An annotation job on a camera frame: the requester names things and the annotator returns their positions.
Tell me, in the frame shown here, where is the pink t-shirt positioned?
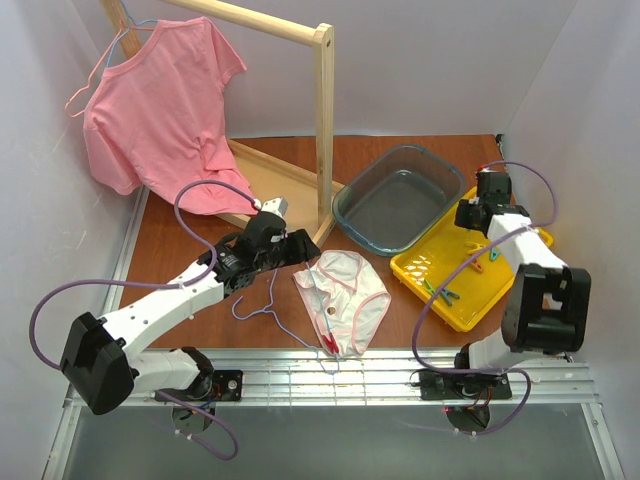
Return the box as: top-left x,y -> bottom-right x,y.
83,17 -> 255,215

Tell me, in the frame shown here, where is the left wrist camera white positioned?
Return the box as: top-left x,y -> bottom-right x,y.
253,197 -> 288,218

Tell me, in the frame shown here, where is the aluminium mounting rail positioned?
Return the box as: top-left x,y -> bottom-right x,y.
64,347 -> 601,409

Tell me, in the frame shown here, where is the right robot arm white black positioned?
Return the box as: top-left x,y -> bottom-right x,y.
455,168 -> 591,372

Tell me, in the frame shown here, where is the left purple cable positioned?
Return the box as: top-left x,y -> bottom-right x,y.
29,179 -> 261,371

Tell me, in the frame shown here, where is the yellow clothespin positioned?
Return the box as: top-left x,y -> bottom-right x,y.
465,242 -> 486,256

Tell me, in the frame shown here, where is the light blue wire hanger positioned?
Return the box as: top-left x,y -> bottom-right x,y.
231,270 -> 341,377

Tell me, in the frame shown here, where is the green clothespin in tray front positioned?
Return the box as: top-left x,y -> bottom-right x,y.
422,279 -> 438,299

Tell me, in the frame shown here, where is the orange clothespin near front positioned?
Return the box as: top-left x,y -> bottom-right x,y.
468,259 -> 484,274

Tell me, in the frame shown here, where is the white pink-trimmed underwear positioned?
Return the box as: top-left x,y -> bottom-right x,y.
293,250 -> 391,359

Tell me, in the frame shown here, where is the red clothespin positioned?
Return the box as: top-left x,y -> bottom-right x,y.
322,333 -> 339,355

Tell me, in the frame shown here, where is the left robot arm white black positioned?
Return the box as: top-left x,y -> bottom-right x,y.
60,212 -> 320,415

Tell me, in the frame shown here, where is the pink wire hanger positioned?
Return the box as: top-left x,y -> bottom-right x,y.
64,5 -> 158,119

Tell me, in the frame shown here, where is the wooden clothes rack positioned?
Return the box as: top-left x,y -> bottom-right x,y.
99,0 -> 346,246

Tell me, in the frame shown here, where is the teal transparent plastic tub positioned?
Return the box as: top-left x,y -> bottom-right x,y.
332,144 -> 467,257

